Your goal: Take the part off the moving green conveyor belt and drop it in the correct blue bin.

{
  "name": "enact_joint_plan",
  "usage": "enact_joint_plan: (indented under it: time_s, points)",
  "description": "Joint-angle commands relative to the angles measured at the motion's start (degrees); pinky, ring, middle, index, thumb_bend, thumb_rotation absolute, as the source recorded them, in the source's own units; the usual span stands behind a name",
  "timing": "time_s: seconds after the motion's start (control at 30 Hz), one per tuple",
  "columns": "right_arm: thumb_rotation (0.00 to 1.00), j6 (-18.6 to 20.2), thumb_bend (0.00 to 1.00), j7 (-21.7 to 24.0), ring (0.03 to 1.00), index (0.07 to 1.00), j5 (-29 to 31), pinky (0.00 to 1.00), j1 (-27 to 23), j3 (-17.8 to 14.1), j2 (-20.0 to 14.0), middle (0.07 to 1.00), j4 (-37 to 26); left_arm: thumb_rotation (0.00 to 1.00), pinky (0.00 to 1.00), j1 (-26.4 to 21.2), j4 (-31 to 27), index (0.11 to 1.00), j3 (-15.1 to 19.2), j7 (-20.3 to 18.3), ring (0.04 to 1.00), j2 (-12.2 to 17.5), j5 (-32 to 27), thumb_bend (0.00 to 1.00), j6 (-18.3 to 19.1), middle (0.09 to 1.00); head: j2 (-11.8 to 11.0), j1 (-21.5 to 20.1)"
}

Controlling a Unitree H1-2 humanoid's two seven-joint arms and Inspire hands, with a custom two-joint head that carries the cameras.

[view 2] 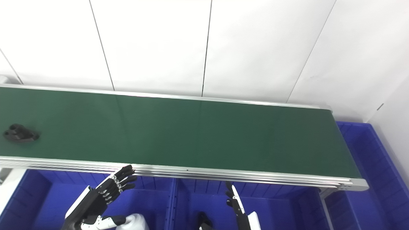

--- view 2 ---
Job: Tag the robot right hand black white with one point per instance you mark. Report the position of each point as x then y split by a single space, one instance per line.
239 214

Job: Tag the robot left hand black white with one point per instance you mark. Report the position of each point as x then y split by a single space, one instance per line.
92 201

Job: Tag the black flanged part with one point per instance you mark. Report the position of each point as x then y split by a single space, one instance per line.
20 134

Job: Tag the green conveyor belt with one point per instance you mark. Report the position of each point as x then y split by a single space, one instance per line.
223 175
191 134

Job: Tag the white cylindrical part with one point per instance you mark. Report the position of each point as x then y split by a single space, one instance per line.
134 222

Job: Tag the aluminium conveyor support leg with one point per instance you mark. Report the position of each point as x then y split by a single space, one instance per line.
326 207

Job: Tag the large blue plastic bin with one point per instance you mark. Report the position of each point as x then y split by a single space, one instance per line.
367 166

